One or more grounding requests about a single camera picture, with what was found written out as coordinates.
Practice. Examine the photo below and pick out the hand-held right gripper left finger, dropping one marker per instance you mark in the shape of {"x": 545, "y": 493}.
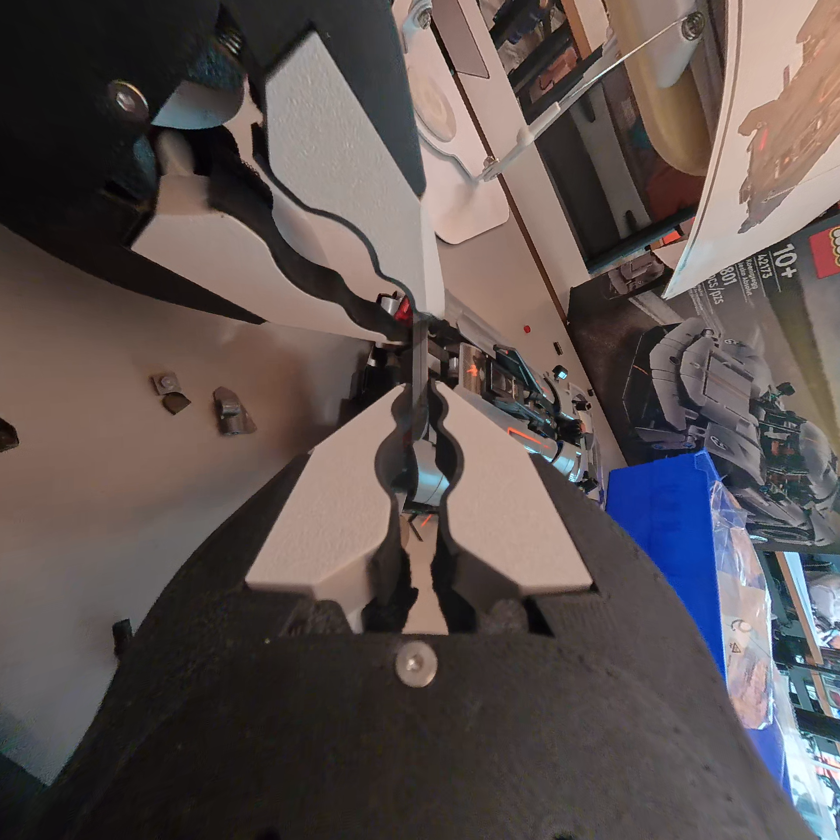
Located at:
{"x": 315, "y": 525}

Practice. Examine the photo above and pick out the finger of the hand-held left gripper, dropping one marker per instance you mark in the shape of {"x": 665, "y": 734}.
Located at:
{"x": 216, "y": 262}
{"x": 361, "y": 164}

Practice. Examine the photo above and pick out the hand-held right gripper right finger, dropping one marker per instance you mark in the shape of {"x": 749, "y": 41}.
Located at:
{"x": 518, "y": 525}

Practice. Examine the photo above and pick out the grey lego car model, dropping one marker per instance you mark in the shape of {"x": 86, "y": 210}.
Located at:
{"x": 512, "y": 394}

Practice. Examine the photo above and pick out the long grey orange-striped lego panel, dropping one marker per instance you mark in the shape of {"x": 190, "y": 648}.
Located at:
{"x": 420, "y": 367}

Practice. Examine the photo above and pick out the small dark grey lego plate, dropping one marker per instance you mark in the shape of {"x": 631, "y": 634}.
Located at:
{"x": 169, "y": 390}

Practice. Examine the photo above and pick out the small grey lego piece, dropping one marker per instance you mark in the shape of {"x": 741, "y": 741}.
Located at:
{"x": 233, "y": 413}

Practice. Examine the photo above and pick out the dark lego set box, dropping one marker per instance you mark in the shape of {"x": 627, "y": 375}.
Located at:
{"x": 722, "y": 394}

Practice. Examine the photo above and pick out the lego instruction booklet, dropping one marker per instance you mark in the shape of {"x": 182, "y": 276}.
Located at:
{"x": 774, "y": 131}

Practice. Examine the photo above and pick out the white desk stand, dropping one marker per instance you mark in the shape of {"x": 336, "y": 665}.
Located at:
{"x": 459, "y": 164}

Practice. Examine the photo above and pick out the blue plastic bin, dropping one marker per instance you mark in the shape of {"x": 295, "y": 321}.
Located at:
{"x": 656, "y": 525}

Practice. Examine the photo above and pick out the clear plastic bag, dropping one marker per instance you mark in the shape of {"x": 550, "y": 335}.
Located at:
{"x": 741, "y": 590}

